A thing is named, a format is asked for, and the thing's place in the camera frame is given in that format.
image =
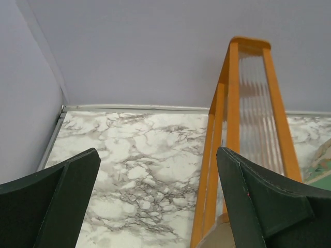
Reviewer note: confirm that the orange wooden tiered rack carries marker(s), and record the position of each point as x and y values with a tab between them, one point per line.
247	115

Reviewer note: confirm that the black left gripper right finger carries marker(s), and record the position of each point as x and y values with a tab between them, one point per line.
267	209

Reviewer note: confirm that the green patterned paper bag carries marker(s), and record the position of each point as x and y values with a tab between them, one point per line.
320	165

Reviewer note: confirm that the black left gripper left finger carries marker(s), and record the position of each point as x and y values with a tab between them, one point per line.
47	208

